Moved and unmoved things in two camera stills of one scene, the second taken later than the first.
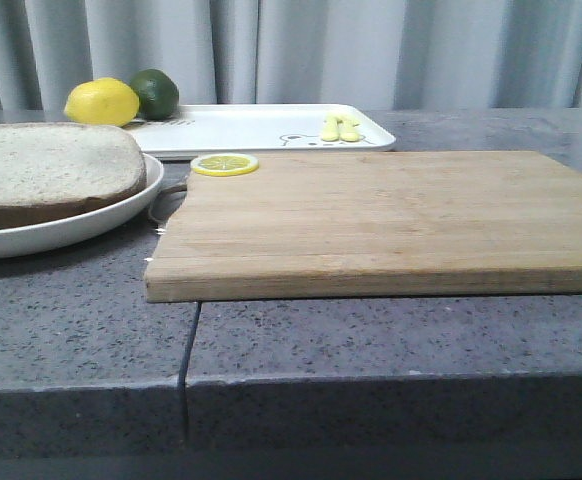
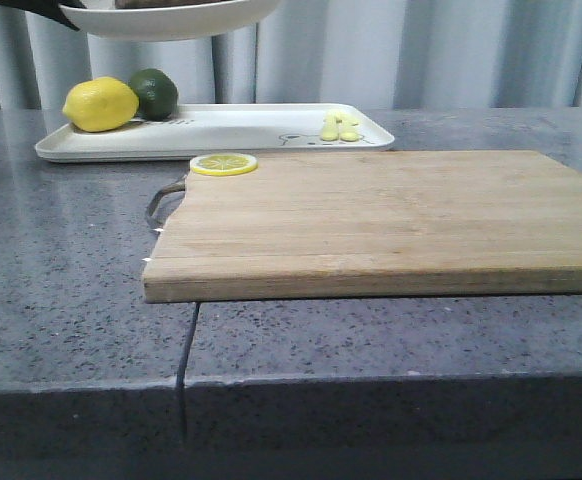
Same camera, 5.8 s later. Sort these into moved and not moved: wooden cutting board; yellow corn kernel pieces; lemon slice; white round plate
Moved: white round plate
Not moved: yellow corn kernel pieces; wooden cutting board; lemon slice
